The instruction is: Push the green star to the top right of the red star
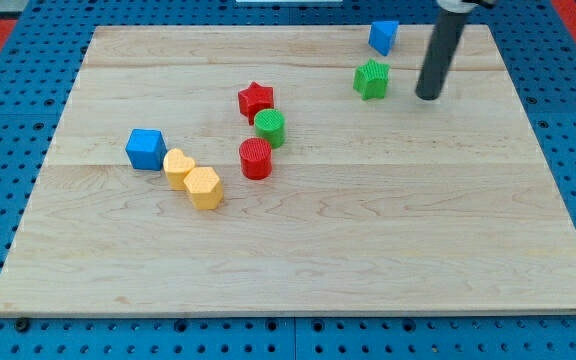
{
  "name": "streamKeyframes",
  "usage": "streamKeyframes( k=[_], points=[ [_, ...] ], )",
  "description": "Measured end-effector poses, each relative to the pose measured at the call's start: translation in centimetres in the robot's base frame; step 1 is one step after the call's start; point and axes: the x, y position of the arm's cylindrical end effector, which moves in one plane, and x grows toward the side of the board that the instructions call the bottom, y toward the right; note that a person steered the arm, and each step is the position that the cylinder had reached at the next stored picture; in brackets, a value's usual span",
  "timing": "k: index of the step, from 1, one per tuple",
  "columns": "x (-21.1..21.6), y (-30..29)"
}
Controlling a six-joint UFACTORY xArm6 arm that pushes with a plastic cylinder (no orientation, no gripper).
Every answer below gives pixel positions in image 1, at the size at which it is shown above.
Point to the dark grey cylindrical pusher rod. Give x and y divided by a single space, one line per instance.
441 49

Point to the light wooden board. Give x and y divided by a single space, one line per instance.
396 207

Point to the green cylinder block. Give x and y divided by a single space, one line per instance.
269 124

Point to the green star block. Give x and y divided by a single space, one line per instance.
371 80

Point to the white rod mount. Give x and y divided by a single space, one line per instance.
465 6

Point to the red star block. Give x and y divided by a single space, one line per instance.
253 99

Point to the red cylinder block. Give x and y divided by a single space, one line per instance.
255 158

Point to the yellow heart block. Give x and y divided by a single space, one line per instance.
177 166

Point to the blue triangle block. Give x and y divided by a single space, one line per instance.
382 35

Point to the blue cube block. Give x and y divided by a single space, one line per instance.
146 149

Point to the yellow hexagon block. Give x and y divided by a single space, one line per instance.
204 188

